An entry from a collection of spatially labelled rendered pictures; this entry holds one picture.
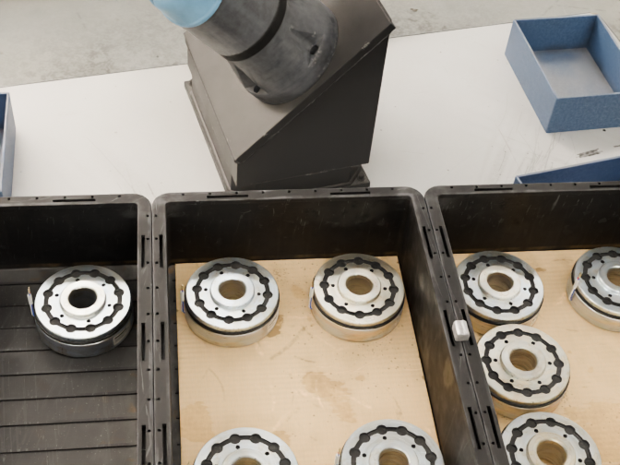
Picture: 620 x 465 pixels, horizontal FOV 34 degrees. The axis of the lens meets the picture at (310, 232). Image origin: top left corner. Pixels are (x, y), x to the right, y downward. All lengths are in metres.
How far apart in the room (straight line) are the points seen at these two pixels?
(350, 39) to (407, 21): 1.70
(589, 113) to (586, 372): 0.57
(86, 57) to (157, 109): 1.26
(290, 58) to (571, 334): 0.48
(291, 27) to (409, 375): 0.46
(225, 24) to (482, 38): 0.66
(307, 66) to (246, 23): 0.10
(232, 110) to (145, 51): 1.46
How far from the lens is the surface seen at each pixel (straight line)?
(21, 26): 2.96
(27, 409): 1.09
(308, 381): 1.10
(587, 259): 1.23
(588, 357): 1.18
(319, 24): 1.32
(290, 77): 1.31
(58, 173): 1.49
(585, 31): 1.80
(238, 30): 1.25
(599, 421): 1.14
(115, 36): 2.90
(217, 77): 1.46
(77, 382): 1.10
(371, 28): 1.31
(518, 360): 1.14
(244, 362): 1.11
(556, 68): 1.76
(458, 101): 1.65
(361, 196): 1.14
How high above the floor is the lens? 1.73
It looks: 47 degrees down
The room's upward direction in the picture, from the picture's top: 6 degrees clockwise
